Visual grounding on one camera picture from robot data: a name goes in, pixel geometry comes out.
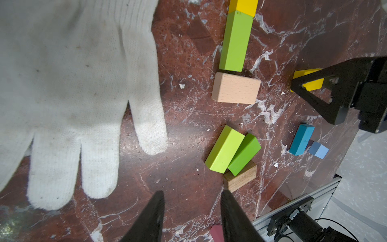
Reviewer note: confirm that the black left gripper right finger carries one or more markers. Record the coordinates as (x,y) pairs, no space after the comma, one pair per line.
(236,225)

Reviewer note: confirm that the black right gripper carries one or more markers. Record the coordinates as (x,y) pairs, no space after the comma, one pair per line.
(371,101)

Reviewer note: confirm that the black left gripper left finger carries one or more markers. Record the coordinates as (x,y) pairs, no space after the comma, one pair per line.
(149,224)

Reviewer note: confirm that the large yellow block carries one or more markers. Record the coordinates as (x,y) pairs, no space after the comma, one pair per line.
(310,86)

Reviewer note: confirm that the light wood block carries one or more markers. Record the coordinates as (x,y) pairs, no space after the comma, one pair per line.
(230,88)

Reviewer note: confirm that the pink block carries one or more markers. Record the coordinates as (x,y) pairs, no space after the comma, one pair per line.
(216,233)

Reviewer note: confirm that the dark wood block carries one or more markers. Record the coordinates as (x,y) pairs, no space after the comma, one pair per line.
(247,174)

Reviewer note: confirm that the teal block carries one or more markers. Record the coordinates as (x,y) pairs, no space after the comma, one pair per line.
(301,139)

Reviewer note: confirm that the light blue block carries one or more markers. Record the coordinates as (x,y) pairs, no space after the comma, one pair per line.
(319,150)

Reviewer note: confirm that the dark green block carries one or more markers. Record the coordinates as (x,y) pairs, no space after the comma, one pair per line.
(249,147)

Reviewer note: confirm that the lime green block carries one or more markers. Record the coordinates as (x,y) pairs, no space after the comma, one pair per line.
(224,150)

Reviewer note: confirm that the white cotton glove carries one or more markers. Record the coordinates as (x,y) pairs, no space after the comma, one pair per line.
(69,71)

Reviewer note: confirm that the aluminium frame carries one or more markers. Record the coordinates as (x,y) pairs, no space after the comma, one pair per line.
(299,217)

